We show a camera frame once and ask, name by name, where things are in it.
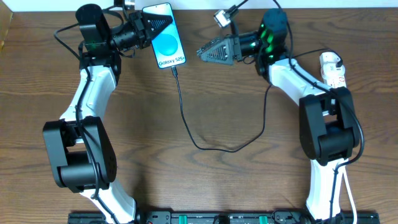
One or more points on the white power strip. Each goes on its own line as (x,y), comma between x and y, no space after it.
(339,81)

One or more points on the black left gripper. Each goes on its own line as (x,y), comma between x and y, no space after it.
(142,28)

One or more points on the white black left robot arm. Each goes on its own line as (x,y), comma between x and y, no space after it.
(81,156)

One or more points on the white charger adapter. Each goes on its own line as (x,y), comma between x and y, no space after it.
(331,65)

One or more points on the black mounting rail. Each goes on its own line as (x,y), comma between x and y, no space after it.
(278,216)

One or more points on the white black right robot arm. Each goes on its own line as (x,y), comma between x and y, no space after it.
(328,127)

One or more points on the blue Galaxy smartphone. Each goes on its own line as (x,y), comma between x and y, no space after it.
(167,45)

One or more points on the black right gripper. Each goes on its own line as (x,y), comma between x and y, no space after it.
(236,48)

